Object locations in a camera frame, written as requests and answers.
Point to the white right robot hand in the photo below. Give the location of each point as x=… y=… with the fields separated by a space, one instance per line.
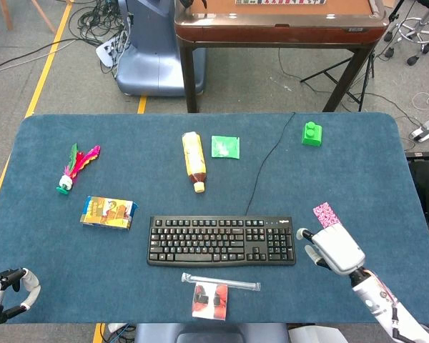
x=337 y=249

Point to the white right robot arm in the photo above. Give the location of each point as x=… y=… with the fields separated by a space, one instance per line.
x=386 y=303

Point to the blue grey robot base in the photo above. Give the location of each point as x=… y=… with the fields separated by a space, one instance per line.
x=157 y=53

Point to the black computer keyboard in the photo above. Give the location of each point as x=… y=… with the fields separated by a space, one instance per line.
x=221 y=241

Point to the pink patterned card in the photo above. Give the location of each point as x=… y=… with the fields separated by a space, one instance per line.
x=326 y=214

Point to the green toy building block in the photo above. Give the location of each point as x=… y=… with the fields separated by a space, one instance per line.
x=312 y=134

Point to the clear wrapped straw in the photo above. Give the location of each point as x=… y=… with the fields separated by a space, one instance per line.
x=221 y=281

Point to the red black white packet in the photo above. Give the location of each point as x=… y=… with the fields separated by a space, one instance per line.
x=210 y=301

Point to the yellow blue snack box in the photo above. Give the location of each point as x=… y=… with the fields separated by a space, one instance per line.
x=108 y=212

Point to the blue felt table mat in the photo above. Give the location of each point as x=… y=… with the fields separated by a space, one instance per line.
x=207 y=186

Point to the green foil packet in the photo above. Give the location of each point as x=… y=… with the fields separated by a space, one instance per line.
x=225 y=146

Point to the colourful feather shuttlecock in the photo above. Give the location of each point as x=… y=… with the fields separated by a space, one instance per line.
x=77 y=168

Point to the blue grey robot torso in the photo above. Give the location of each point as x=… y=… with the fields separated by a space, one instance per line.
x=211 y=333

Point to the black tripod stand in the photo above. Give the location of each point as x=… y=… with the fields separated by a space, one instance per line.
x=346 y=80

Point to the tea bottle with yellow label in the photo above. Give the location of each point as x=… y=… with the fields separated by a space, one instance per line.
x=194 y=159

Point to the brown mahjong table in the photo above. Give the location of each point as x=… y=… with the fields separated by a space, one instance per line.
x=282 y=32

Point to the chrome swivel stool base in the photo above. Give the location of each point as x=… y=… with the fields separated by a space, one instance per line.
x=413 y=32

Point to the row of mahjong tiles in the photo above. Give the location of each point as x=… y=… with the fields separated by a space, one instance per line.
x=280 y=1

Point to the white power strip with plugs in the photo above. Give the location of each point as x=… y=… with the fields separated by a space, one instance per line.
x=109 y=51

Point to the wooden chair leg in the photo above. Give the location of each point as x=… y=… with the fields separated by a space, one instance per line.
x=6 y=14

